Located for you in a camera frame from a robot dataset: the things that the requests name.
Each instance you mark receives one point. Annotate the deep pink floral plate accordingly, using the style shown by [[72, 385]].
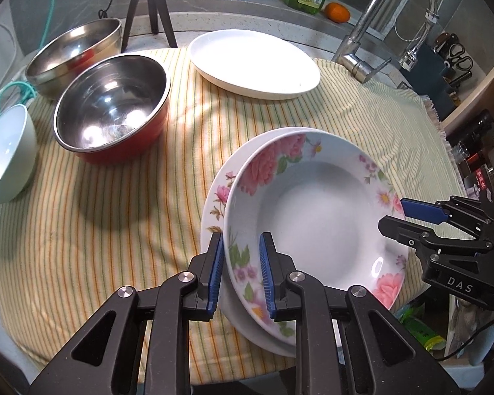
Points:
[[313, 214]]

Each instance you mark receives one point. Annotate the dark glass bottle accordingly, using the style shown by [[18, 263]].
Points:
[[481, 125]]

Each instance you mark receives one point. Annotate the striped yellow cloth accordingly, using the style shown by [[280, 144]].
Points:
[[107, 222]]

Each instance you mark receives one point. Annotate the wooden shelf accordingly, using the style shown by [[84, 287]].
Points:
[[477, 98]]

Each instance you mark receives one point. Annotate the white oval plate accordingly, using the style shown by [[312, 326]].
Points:
[[251, 61]]

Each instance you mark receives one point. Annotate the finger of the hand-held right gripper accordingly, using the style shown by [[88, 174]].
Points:
[[403, 232], [422, 210]]

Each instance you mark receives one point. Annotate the silver steel bowl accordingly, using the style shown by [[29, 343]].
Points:
[[70, 49]]

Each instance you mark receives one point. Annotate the orange fruit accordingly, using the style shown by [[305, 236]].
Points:
[[337, 12]]

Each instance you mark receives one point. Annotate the red steel bowl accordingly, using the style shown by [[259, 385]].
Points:
[[107, 103]]

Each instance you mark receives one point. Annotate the chrome faucet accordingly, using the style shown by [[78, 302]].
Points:
[[354, 45]]

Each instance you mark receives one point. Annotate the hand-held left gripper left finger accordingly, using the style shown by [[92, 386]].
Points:
[[216, 271]]

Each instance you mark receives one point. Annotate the black tripod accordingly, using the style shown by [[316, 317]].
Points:
[[152, 0]]

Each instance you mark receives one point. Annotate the green plastic packet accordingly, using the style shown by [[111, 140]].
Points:
[[422, 327]]

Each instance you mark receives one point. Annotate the light blue-green ceramic bowl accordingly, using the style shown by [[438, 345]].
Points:
[[8, 152]]

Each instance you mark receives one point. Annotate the dark blue knife holder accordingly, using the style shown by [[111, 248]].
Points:
[[430, 78]]

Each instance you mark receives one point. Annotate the black scissors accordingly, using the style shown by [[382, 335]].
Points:
[[461, 59]]

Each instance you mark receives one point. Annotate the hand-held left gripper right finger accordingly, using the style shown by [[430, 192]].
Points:
[[266, 271]]

